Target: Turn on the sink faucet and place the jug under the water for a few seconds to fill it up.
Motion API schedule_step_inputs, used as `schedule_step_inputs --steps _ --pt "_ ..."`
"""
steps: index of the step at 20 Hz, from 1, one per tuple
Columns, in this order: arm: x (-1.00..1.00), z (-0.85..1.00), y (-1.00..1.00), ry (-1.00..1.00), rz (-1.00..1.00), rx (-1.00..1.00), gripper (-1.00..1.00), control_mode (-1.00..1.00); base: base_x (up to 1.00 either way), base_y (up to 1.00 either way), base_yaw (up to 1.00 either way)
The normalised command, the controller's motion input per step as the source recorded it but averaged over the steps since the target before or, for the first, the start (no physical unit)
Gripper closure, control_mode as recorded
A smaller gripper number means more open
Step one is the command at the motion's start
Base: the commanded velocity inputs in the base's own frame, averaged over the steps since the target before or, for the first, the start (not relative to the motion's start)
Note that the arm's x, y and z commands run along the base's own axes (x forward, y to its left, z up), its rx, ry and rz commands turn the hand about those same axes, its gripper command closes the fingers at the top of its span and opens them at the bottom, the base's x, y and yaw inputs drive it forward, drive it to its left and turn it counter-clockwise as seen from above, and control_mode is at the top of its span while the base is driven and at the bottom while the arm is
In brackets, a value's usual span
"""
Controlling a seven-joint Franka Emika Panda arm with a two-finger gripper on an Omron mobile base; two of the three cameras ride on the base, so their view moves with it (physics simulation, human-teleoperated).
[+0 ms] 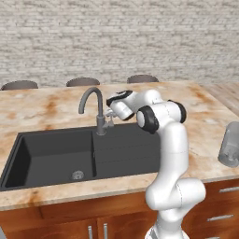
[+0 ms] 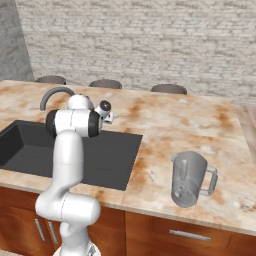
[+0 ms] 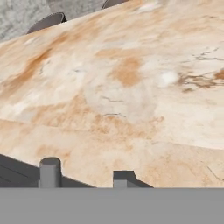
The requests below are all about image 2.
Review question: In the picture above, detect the dark grey sink basin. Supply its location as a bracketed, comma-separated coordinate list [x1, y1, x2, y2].
[0, 119, 144, 192]

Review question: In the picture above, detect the wooden drawer front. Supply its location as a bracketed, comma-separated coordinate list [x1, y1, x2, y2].
[125, 211, 256, 256]

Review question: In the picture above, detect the grey jug with handle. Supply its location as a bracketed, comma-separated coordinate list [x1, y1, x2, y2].
[170, 150, 219, 209]

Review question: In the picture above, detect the wooden cupboard door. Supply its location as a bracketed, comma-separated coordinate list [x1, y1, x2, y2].
[46, 205, 127, 256]
[0, 185, 57, 256]

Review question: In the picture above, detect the grey curved sink faucet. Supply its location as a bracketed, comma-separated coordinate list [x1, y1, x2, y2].
[39, 86, 76, 112]

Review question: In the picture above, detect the silver drawer handle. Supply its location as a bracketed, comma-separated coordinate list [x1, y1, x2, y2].
[168, 229, 212, 242]

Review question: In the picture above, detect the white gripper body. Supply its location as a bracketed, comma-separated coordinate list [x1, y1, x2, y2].
[101, 111, 115, 125]

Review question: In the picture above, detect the silver cupboard door handle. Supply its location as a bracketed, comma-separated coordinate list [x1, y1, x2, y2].
[34, 217, 47, 242]
[47, 221, 60, 246]

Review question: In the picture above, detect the brown stool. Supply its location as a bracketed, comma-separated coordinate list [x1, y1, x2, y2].
[149, 83, 188, 96]
[34, 75, 68, 86]
[88, 78, 123, 90]

